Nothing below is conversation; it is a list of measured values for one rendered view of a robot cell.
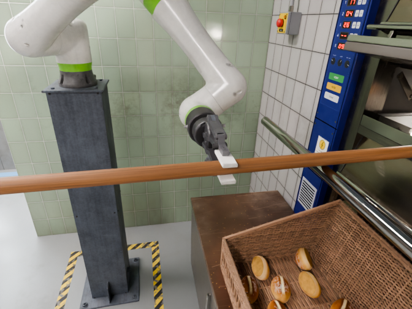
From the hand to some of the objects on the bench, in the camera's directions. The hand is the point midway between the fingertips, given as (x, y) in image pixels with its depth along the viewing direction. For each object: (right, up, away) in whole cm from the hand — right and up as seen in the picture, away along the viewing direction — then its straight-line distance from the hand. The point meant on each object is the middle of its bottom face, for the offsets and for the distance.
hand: (225, 166), depth 55 cm
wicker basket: (+30, -53, +34) cm, 70 cm away
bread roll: (+37, -42, +53) cm, 77 cm away
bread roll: (+41, -51, +35) cm, 74 cm away
